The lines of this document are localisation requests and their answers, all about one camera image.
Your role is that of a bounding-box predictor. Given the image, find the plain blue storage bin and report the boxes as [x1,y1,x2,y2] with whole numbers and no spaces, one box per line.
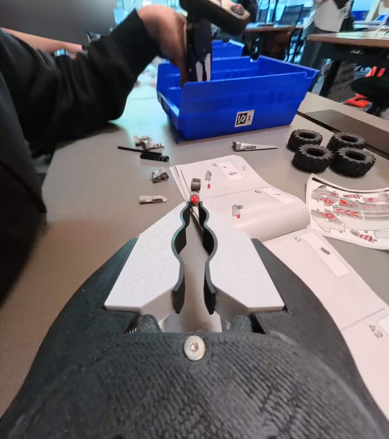
[212,39,245,58]

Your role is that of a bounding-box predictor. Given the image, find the dark flat desk panel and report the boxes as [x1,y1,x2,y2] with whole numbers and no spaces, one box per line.
[305,109,389,138]

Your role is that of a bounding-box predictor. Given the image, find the grey connector with red pin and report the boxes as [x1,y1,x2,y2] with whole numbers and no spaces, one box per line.
[189,178,202,207]

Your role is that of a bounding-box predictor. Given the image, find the black toy tyre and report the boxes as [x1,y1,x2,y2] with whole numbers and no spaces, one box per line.
[326,132,366,153]
[286,128,324,152]
[329,146,376,177]
[292,144,334,173]

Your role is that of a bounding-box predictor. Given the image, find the grey wedge toy panel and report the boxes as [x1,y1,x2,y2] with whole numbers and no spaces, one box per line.
[232,141,278,152]

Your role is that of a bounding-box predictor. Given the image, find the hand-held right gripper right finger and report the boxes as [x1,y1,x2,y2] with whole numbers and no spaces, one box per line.
[194,202,286,323]

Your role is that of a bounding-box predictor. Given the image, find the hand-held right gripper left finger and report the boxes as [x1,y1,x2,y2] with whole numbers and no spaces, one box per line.
[104,201,192,323]

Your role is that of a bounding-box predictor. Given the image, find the open instruction booklet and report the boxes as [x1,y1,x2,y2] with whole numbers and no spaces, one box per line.
[169,155,389,439]

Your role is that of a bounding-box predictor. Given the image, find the blue labelled storage bin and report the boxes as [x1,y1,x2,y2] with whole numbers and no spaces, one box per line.
[156,55,320,142]

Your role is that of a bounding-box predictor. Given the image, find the person's left hand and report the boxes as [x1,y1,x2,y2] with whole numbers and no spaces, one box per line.
[137,5,190,87]

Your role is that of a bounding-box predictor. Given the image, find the grey toy brick cluster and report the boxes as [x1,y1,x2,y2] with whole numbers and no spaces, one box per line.
[133,135,165,151]

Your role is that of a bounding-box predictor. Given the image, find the red and grey sticker sheet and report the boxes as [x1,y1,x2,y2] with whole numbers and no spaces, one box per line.
[305,173,389,250]

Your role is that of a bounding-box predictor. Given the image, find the wooden background table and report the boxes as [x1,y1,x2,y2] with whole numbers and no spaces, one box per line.
[307,32,389,98]
[242,23,305,64]

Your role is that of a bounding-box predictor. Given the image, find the person's left forearm black sleeve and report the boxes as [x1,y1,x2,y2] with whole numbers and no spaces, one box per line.
[30,10,163,146]

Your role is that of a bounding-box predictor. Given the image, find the grey desk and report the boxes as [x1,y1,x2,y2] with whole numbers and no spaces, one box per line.
[0,79,389,439]

